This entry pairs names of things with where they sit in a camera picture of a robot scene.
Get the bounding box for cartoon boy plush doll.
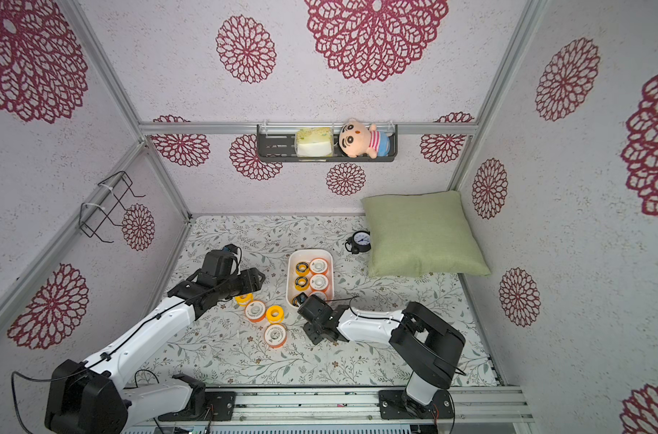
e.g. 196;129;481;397
338;119;391;159

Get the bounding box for black wire wall rack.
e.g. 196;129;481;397
77;170;144;244

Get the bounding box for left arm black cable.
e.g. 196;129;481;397
10;246;243;434

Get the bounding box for green square pillow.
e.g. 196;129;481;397
362;191;490;278

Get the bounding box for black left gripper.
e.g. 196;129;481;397
217;266;266;300

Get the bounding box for white plastic storage box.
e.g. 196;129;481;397
286;249;336;310

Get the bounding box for yellow-green sponge pack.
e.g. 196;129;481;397
295;128;334;158

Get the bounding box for orange white tape roll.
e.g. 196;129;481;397
244;300;267;323
264;323;287;349
309;274;331;292
309;258;329;274
311;291;329;301

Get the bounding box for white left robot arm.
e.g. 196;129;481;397
45;245;266;433

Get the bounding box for black yellow small tape roll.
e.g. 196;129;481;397
295;261;310;277

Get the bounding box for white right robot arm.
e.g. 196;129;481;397
298;295;466;422

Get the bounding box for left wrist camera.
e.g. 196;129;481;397
223;244;241;257

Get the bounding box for yellow tape roll centre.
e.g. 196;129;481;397
266;305;285;324

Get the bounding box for yellow tape roll far left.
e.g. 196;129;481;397
234;293;254;307

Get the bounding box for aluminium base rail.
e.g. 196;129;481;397
122;384;533;427

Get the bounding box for black round alarm clock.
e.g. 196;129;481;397
345;231;372;255

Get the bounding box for black wall shelf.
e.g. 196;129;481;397
256;123;399;163

